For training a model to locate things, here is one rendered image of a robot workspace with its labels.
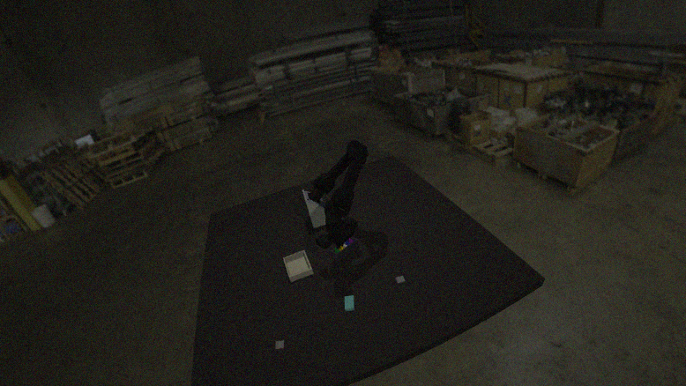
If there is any teal rectangular block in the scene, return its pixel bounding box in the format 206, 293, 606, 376
345, 295, 354, 311

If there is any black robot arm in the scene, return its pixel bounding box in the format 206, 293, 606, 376
308, 140, 369, 241

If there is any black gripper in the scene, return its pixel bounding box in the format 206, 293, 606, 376
315, 217, 358, 249

